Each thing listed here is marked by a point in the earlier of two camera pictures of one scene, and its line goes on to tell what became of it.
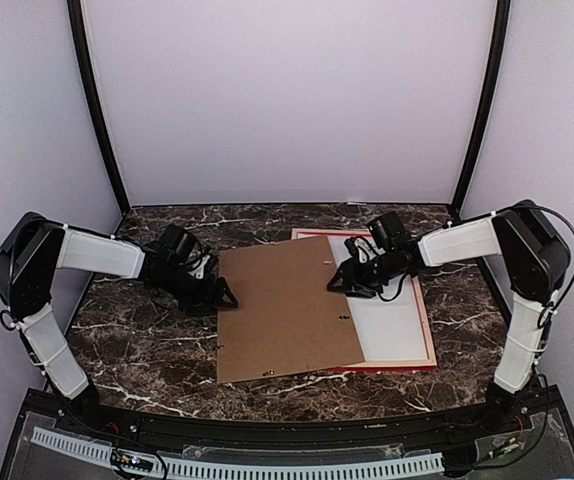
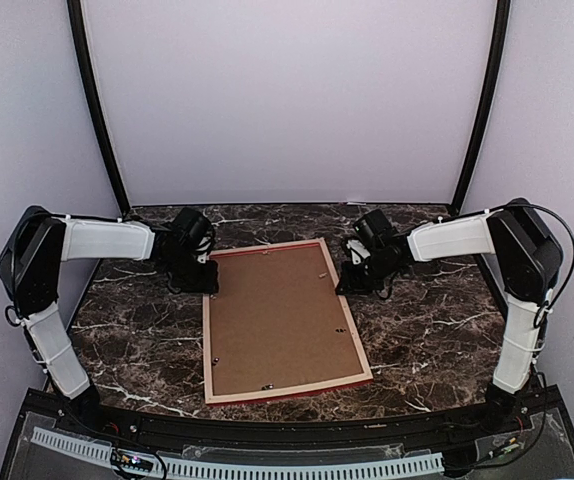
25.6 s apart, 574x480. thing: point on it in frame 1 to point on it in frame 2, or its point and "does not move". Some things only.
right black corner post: x=502 y=14 does not move
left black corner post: x=80 y=43 does not move
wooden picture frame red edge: x=308 y=233 to x=345 y=381
